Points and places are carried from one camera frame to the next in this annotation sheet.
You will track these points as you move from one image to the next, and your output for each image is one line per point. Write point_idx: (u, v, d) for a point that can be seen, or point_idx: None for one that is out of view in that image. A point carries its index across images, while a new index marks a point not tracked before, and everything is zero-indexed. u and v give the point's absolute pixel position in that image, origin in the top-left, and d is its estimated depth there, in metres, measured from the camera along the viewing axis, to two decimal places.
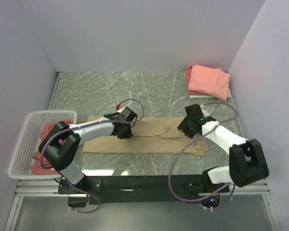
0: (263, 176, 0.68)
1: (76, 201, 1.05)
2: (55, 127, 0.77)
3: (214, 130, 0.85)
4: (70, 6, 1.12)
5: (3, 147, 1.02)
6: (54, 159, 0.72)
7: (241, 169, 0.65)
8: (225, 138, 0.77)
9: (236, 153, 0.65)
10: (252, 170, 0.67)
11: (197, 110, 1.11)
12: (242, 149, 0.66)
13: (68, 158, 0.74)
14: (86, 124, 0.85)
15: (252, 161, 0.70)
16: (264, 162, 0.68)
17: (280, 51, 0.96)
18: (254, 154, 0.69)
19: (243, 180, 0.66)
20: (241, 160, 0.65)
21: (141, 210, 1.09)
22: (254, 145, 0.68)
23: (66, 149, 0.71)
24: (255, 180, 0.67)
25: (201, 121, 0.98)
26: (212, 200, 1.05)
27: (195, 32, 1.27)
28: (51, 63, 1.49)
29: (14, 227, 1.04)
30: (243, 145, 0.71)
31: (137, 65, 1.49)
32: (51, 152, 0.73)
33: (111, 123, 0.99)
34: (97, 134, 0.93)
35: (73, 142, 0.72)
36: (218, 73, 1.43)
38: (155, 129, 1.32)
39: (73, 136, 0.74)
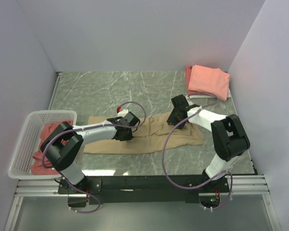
0: (244, 146, 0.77)
1: (76, 201, 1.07)
2: (59, 128, 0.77)
3: (197, 113, 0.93)
4: (70, 6, 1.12)
5: (3, 147, 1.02)
6: (55, 159, 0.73)
7: (224, 141, 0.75)
8: (207, 119, 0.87)
9: (217, 127, 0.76)
10: (233, 141, 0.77)
11: (183, 101, 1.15)
12: (222, 123, 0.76)
13: (69, 158, 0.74)
14: (91, 126, 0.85)
15: (234, 134, 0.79)
16: (243, 134, 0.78)
17: (280, 51, 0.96)
18: (234, 128, 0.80)
19: (227, 150, 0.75)
20: (222, 133, 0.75)
21: (142, 210, 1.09)
22: (233, 119, 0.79)
23: (67, 150, 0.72)
24: (237, 150, 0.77)
25: (186, 108, 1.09)
26: (212, 200, 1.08)
27: (195, 32, 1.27)
28: (51, 63, 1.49)
29: (14, 227, 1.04)
30: (224, 121, 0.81)
31: (137, 65, 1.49)
32: (53, 152, 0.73)
33: (113, 127, 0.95)
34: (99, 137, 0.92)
35: (75, 143, 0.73)
36: (218, 73, 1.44)
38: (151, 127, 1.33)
39: (75, 137, 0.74)
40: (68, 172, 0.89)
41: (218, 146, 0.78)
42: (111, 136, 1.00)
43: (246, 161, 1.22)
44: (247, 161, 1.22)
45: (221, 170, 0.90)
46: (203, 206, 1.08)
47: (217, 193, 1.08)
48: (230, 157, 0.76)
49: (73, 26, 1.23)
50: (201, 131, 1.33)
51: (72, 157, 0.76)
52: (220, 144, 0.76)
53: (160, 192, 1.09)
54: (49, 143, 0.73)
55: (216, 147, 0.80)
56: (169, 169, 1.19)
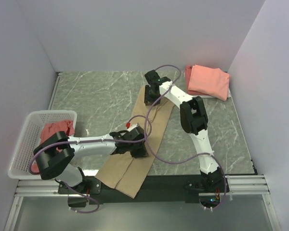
0: (204, 121, 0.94)
1: (76, 201, 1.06)
2: (55, 137, 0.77)
3: (169, 91, 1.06)
4: (70, 6, 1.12)
5: (3, 148, 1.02)
6: (43, 168, 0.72)
7: (188, 120, 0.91)
8: (177, 97, 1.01)
9: (185, 109, 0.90)
10: (196, 118, 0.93)
11: (156, 75, 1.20)
12: (189, 106, 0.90)
13: (56, 170, 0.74)
14: (87, 140, 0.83)
15: (197, 112, 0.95)
16: (204, 112, 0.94)
17: (280, 51, 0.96)
18: (198, 107, 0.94)
19: (190, 126, 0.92)
20: (188, 113, 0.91)
21: (142, 210, 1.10)
22: (197, 101, 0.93)
23: (56, 162, 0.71)
24: (199, 126, 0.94)
25: (158, 82, 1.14)
26: (213, 200, 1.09)
27: (195, 32, 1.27)
28: (51, 63, 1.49)
29: (15, 227, 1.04)
30: (190, 101, 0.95)
31: (137, 65, 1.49)
32: (42, 160, 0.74)
33: (113, 143, 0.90)
34: (98, 150, 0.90)
35: (65, 157, 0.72)
36: (218, 73, 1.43)
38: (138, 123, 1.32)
39: (67, 151, 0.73)
40: (64, 176, 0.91)
41: (184, 122, 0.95)
42: (110, 153, 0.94)
43: (246, 161, 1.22)
44: (247, 160, 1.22)
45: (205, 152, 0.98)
46: (203, 206, 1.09)
47: (217, 193, 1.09)
48: (194, 133, 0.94)
49: (73, 27, 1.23)
50: None
51: (60, 169, 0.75)
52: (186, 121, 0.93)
53: (160, 191, 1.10)
54: (41, 150, 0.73)
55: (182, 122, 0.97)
56: (169, 169, 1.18)
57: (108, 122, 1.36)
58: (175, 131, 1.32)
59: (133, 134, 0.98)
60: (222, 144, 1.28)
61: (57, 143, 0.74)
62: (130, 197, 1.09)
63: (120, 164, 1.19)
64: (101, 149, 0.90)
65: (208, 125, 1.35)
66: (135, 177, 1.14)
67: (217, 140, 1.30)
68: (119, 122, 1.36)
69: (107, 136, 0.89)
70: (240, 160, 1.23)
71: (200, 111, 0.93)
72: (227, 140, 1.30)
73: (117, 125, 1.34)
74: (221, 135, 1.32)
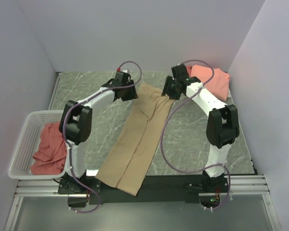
0: (234, 135, 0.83)
1: (76, 201, 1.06)
2: (67, 108, 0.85)
3: (198, 94, 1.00)
4: (70, 6, 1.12)
5: (3, 149, 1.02)
6: (76, 133, 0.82)
7: (216, 130, 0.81)
8: (207, 102, 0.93)
9: (215, 116, 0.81)
10: (225, 130, 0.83)
11: (184, 71, 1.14)
12: (219, 114, 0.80)
13: (86, 128, 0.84)
14: (92, 96, 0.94)
15: (228, 123, 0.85)
16: (237, 125, 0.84)
17: (280, 51, 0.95)
18: (229, 117, 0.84)
19: (217, 138, 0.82)
20: (217, 122, 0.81)
21: (142, 210, 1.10)
22: (230, 110, 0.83)
23: (83, 121, 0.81)
24: (227, 138, 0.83)
25: (186, 80, 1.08)
26: (212, 200, 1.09)
27: (195, 32, 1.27)
28: (51, 63, 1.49)
29: (14, 227, 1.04)
30: (222, 109, 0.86)
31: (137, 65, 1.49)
32: (72, 128, 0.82)
33: (111, 91, 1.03)
34: (103, 103, 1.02)
35: (86, 113, 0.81)
36: (218, 74, 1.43)
38: (137, 122, 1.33)
39: (85, 109, 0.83)
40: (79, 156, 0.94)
41: (211, 133, 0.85)
42: (112, 99, 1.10)
43: (246, 161, 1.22)
44: (247, 161, 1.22)
45: (217, 162, 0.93)
46: (203, 206, 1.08)
47: (217, 193, 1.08)
48: (219, 145, 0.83)
49: (73, 27, 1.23)
50: (202, 131, 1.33)
51: (88, 127, 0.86)
52: (213, 131, 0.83)
53: (160, 191, 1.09)
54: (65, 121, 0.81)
55: (208, 133, 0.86)
56: (169, 169, 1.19)
57: (108, 122, 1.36)
58: (175, 131, 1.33)
59: (119, 78, 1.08)
60: None
61: (72, 108, 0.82)
62: (132, 194, 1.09)
63: (118, 162, 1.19)
64: (105, 99, 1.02)
65: None
66: (136, 175, 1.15)
67: None
68: (119, 122, 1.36)
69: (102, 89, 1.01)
70: (240, 160, 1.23)
71: (231, 122, 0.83)
72: None
73: (117, 125, 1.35)
74: None
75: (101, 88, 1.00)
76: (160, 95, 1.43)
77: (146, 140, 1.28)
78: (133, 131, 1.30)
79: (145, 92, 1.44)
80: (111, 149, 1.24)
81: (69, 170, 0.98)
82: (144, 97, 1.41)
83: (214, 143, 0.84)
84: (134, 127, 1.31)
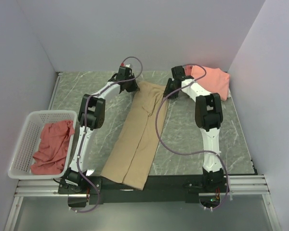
0: (218, 119, 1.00)
1: (76, 201, 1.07)
2: (84, 100, 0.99)
3: (190, 86, 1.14)
4: (70, 6, 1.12)
5: (3, 148, 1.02)
6: (94, 121, 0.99)
7: (202, 113, 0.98)
8: (196, 92, 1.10)
9: (200, 101, 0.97)
10: (209, 114, 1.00)
11: (182, 71, 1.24)
12: (204, 99, 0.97)
13: (101, 116, 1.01)
14: (103, 89, 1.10)
15: (213, 109, 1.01)
16: (219, 110, 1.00)
17: (281, 50, 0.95)
18: (214, 104, 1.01)
19: (203, 120, 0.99)
20: (203, 107, 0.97)
21: (142, 210, 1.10)
22: (214, 97, 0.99)
23: (99, 110, 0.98)
24: (212, 121, 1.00)
25: (182, 78, 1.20)
26: (212, 200, 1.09)
27: (195, 32, 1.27)
28: (51, 63, 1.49)
29: (15, 227, 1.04)
30: (208, 97, 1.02)
31: (133, 64, 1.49)
32: (91, 118, 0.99)
33: (117, 85, 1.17)
34: (112, 94, 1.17)
35: (102, 104, 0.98)
36: (218, 73, 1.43)
38: (137, 120, 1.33)
39: (100, 100, 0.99)
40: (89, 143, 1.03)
41: (198, 117, 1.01)
42: (118, 92, 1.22)
43: (246, 161, 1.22)
44: (247, 160, 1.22)
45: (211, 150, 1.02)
46: (203, 206, 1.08)
47: (217, 193, 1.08)
48: (205, 127, 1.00)
49: (73, 27, 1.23)
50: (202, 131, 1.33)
51: (102, 115, 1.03)
52: (199, 116, 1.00)
53: (160, 191, 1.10)
54: (85, 112, 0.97)
55: (197, 118, 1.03)
56: (169, 169, 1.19)
57: (108, 122, 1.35)
58: (175, 131, 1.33)
59: (122, 72, 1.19)
60: (223, 144, 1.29)
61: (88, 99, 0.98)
62: (139, 189, 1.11)
63: (120, 161, 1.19)
64: (113, 92, 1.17)
65: None
66: (140, 171, 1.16)
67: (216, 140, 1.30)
68: (119, 122, 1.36)
69: (110, 83, 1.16)
70: (240, 159, 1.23)
71: (216, 109, 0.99)
72: (227, 139, 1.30)
73: (117, 125, 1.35)
74: (221, 135, 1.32)
75: (109, 83, 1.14)
76: (159, 91, 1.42)
77: (148, 135, 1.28)
78: (132, 129, 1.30)
79: (143, 88, 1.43)
80: (112, 150, 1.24)
81: (74, 162, 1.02)
82: (143, 96, 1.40)
83: (202, 125, 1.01)
84: (136, 124, 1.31)
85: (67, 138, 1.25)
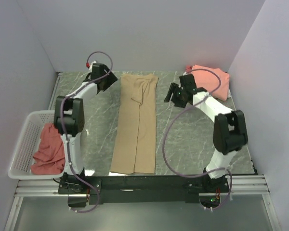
0: (242, 142, 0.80)
1: (76, 201, 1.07)
2: (57, 103, 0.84)
3: (204, 101, 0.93)
4: (70, 6, 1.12)
5: (3, 148, 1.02)
6: (73, 123, 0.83)
7: (223, 135, 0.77)
8: (213, 109, 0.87)
9: (220, 120, 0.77)
10: (232, 136, 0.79)
11: (191, 81, 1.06)
12: (225, 119, 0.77)
13: (81, 119, 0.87)
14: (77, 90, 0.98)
15: (235, 130, 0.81)
16: (244, 131, 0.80)
17: (280, 51, 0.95)
18: (237, 123, 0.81)
19: (224, 144, 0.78)
20: (224, 128, 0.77)
21: (142, 210, 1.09)
22: (238, 115, 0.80)
23: (77, 111, 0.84)
24: (234, 146, 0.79)
25: (193, 91, 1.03)
26: (212, 200, 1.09)
27: (195, 32, 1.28)
28: (51, 63, 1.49)
29: (15, 227, 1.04)
30: (229, 115, 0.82)
31: (127, 63, 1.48)
32: (69, 121, 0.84)
33: (93, 83, 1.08)
34: (88, 95, 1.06)
35: (79, 104, 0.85)
36: (218, 74, 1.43)
38: (131, 115, 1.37)
39: (76, 100, 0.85)
40: (76, 150, 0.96)
41: (218, 139, 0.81)
42: (96, 92, 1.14)
43: (246, 161, 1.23)
44: (247, 160, 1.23)
45: (220, 167, 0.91)
46: (203, 206, 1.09)
47: (217, 193, 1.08)
48: (226, 151, 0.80)
49: (73, 27, 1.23)
50: (202, 131, 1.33)
51: (82, 117, 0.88)
52: (219, 137, 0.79)
53: (160, 191, 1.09)
54: (61, 115, 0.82)
55: (216, 140, 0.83)
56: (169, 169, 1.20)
57: (108, 122, 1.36)
58: (175, 131, 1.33)
59: (96, 70, 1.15)
60: None
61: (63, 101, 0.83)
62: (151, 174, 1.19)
63: (124, 158, 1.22)
64: (90, 93, 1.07)
65: (208, 125, 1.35)
66: (147, 162, 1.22)
67: None
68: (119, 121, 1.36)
69: (85, 84, 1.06)
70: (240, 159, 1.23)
71: (239, 129, 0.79)
72: None
73: (117, 125, 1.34)
74: None
75: (85, 83, 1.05)
76: (143, 80, 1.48)
77: (145, 128, 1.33)
78: (131, 125, 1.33)
79: (127, 82, 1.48)
80: (113, 149, 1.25)
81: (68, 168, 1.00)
82: (132, 89, 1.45)
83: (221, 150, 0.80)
84: (132, 120, 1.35)
85: None
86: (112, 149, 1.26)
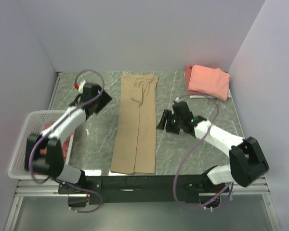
0: (264, 171, 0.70)
1: (76, 201, 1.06)
2: (29, 142, 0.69)
3: (209, 132, 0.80)
4: (70, 6, 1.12)
5: (3, 148, 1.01)
6: (46, 169, 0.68)
7: (243, 169, 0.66)
8: (222, 141, 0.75)
9: (238, 155, 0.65)
10: (252, 167, 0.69)
11: (187, 109, 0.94)
12: (242, 151, 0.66)
13: (58, 161, 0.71)
14: (57, 123, 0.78)
15: (252, 159, 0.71)
16: (263, 159, 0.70)
17: (280, 51, 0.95)
18: (253, 151, 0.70)
19: (247, 178, 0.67)
20: (243, 162, 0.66)
21: (142, 210, 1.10)
22: (252, 143, 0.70)
23: (51, 155, 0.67)
24: (257, 176, 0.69)
25: (192, 122, 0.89)
26: (213, 200, 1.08)
27: (195, 32, 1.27)
28: (51, 63, 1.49)
29: (15, 227, 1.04)
30: (241, 145, 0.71)
31: (127, 63, 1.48)
32: (40, 164, 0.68)
33: (80, 110, 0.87)
34: (74, 125, 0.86)
35: (55, 146, 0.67)
36: (218, 74, 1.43)
38: (131, 115, 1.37)
39: (52, 141, 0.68)
40: (68, 174, 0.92)
41: (237, 174, 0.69)
42: (85, 119, 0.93)
43: None
44: None
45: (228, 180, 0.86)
46: (203, 206, 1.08)
47: (217, 193, 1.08)
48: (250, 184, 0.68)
49: (73, 27, 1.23)
50: None
51: (60, 159, 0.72)
52: (239, 173, 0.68)
53: (160, 191, 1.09)
54: (31, 158, 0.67)
55: (233, 174, 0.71)
56: (169, 169, 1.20)
57: (108, 122, 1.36)
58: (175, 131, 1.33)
59: (87, 92, 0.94)
60: None
61: (37, 142, 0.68)
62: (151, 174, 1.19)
63: (124, 158, 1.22)
64: (77, 122, 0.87)
65: None
66: (147, 162, 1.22)
67: None
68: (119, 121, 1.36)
69: (70, 111, 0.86)
70: None
71: (257, 158, 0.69)
72: None
73: (117, 125, 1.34)
74: None
75: (69, 110, 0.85)
76: (143, 80, 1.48)
77: (145, 128, 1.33)
78: (131, 125, 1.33)
79: (128, 82, 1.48)
80: (113, 149, 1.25)
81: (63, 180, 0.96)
82: (132, 89, 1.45)
83: (245, 185, 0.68)
84: (132, 120, 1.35)
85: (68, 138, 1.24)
86: (112, 149, 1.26)
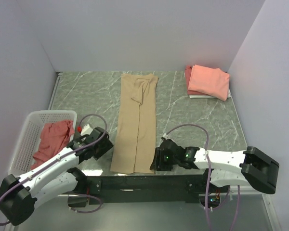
0: (275, 168, 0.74)
1: (76, 202, 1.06)
2: (5, 183, 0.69)
3: (210, 160, 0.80)
4: (70, 6, 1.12)
5: (2, 148, 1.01)
6: (9, 214, 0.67)
7: (263, 180, 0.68)
8: (227, 163, 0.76)
9: (252, 173, 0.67)
10: (266, 173, 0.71)
11: (177, 147, 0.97)
12: (252, 166, 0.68)
13: (23, 211, 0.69)
14: (40, 169, 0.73)
15: (259, 163, 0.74)
16: (269, 159, 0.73)
17: (280, 51, 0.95)
18: (257, 158, 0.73)
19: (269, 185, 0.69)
20: (259, 174, 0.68)
21: (143, 210, 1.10)
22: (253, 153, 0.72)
23: (16, 205, 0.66)
24: (274, 177, 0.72)
25: (188, 158, 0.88)
26: (212, 200, 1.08)
27: (195, 32, 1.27)
28: (51, 63, 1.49)
29: (14, 227, 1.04)
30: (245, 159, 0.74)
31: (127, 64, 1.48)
32: (5, 207, 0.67)
33: (72, 156, 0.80)
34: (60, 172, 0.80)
35: (23, 199, 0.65)
36: (218, 74, 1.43)
38: (132, 115, 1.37)
39: (23, 193, 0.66)
40: (58, 192, 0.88)
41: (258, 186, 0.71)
42: (76, 164, 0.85)
43: None
44: None
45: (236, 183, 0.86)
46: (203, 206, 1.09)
47: (217, 193, 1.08)
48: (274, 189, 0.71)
49: (73, 27, 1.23)
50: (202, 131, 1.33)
51: (27, 208, 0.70)
52: (258, 185, 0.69)
53: (159, 192, 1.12)
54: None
55: (254, 186, 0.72)
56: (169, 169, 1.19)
57: (107, 122, 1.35)
58: (175, 131, 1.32)
59: (94, 134, 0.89)
60: (222, 144, 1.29)
61: (10, 189, 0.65)
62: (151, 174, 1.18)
63: (124, 158, 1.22)
64: (64, 169, 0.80)
65: (208, 125, 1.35)
66: (147, 162, 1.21)
67: (217, 140, 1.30)
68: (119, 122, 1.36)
69: (59, 154, 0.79)
70: None
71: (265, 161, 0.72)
72: (227, 140, 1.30)
73: (117, 125, 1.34)
74: (221, 135, 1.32)
75: (59, 154, 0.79)
76: (143, 80, 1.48)
77: (145, 128, 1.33)
78: (131, 125, 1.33)
79: (128, 82, 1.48)
80: (112, 150, 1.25)
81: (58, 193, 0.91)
82: (132, 89, 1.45)
83: (271, 193, 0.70)
84: (132, 120, 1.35)
85: (67, 138, 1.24)
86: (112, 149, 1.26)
